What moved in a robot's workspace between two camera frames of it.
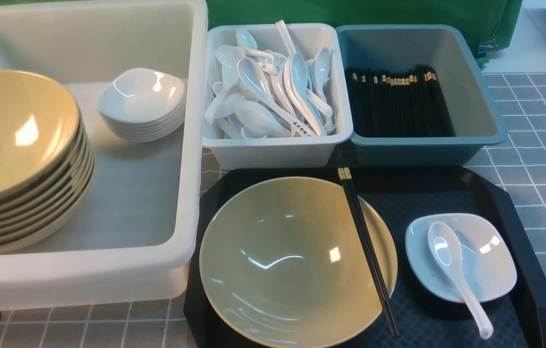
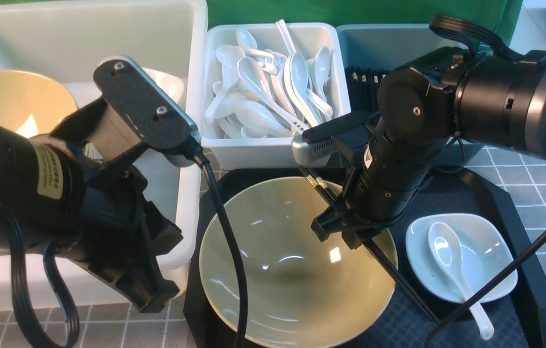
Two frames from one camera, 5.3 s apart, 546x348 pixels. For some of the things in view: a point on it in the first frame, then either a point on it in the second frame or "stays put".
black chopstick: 348,176 -> 320,184
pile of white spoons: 271,94 stays put
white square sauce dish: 488,262 stays put
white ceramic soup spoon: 446,246 stays put
